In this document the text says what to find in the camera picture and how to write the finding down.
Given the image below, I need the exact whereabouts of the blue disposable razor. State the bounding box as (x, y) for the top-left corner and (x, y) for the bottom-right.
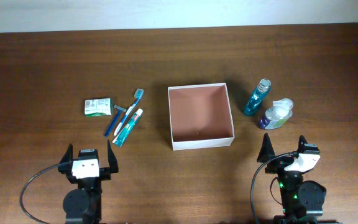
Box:
(104, 105), (127, 137)

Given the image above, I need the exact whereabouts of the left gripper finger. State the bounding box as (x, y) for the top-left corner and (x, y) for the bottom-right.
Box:
(59, 144), (73, 165)
(107, 140), (119, 173)

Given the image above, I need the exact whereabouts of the green white soap box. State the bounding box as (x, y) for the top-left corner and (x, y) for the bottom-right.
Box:
(84, 98), (112, 117)

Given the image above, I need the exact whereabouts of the left black camera cable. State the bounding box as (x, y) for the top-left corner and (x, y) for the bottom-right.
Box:
(19, 161), (73, 224)

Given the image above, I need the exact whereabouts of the white open cardboard box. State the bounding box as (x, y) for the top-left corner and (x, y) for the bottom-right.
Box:
(168, 83), (235, 151)

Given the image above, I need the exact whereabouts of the right black camera cable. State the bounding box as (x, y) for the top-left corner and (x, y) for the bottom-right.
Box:
(250, 151), (300, 224)

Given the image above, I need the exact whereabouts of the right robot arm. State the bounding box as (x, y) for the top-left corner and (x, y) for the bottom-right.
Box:
(257, 133), (326, 223)

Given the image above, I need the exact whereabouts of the teal toothpaste tube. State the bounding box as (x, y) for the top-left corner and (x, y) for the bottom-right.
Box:
(112, 108), (144, 147)

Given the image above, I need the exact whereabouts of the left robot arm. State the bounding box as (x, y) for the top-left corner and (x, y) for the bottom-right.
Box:
(58, 141), (119, 223)

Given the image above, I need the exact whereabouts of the purple hand soap pump bottle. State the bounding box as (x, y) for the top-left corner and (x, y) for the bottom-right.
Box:
(258, 98), (293, 129)

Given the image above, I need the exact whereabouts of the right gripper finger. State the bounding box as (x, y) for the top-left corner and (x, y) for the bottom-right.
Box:
(257, 133), (275, 163)
(297, 135), (307, 153)

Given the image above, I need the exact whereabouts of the blue white toothbrush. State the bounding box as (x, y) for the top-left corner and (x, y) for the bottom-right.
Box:
(114, 88), (144, 136)

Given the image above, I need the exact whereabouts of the black camera cable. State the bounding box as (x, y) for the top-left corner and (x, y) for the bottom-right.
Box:
(250, 151), (300, 224)
(19, 161), (73, 224)

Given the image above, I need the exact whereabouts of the blue mouthwash bottle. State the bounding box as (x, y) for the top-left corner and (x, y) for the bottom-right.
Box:
(243, 78), (271, 116)

